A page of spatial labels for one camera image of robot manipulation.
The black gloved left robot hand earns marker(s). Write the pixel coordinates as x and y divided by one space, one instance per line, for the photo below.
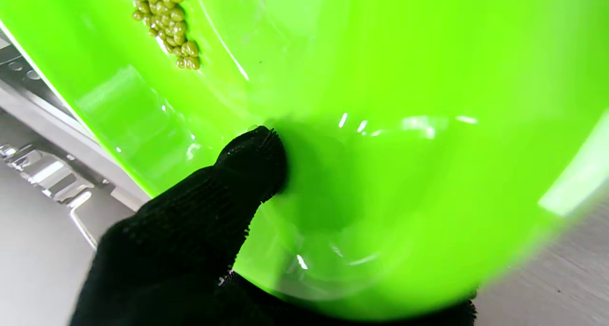
181 250

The mung beans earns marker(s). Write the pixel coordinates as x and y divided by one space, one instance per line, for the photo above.
166 16

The green plastic bowl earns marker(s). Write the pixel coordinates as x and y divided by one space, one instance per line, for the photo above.
380 78

